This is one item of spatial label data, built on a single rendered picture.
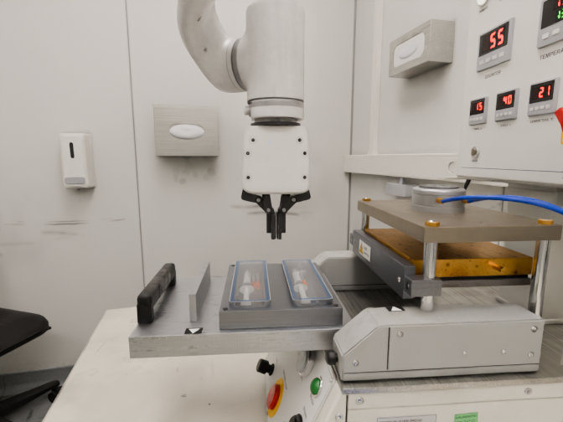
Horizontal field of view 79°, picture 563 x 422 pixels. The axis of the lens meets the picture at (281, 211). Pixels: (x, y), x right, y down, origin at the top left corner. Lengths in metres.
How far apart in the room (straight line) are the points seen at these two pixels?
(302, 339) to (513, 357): 0.26
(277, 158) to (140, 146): 1.47
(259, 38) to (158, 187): 1.48
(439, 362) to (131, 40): 1.86
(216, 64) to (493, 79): 0.48
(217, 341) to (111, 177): 1.55
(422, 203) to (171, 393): 0.57
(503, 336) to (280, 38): 0.47
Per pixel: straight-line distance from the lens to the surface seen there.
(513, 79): 0.70
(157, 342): 0.49
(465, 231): 0.47
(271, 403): 0.65
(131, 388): 0.80
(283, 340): 0.48
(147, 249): 1.98
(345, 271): 0.70
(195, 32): 0.51
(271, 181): 0.50
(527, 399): 0.57
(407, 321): 0.45
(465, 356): 0.50
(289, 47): 0.51
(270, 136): 0.50
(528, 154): 0.65
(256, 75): 0.50
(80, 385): 0.85
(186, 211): 1.92
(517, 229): 0.51
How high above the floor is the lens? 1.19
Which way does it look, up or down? 9 degrees down
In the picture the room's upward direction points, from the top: straight up
